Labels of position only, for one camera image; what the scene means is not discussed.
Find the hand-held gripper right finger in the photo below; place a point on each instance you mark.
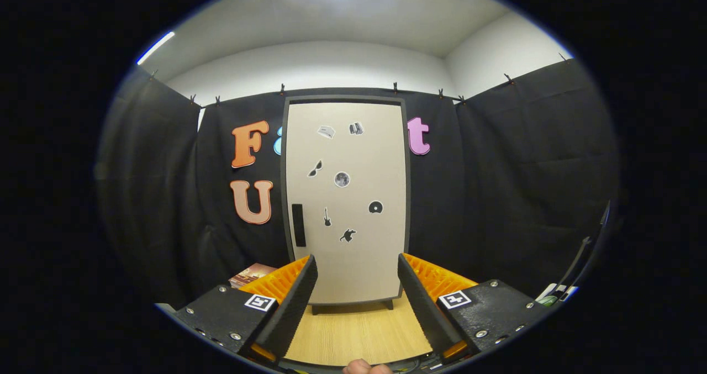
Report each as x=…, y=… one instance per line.
x=424, y=307

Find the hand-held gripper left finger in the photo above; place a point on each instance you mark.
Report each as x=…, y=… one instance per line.
x=293, y=307

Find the dark grey shoe cabinet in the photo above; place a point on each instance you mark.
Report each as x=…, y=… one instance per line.
x=345, y=98

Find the brown book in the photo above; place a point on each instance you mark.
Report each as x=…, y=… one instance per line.
x=251, y=274

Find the thin black rod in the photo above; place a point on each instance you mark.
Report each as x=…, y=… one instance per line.
x=577, y=261

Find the black backdrop cloth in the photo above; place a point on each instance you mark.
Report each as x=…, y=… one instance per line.
x=525, y=169

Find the row of black cloth clips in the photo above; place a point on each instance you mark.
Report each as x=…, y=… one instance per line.
x=395, y=88

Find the ceiling light strip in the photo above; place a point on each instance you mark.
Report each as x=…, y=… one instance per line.
x=156, y=48

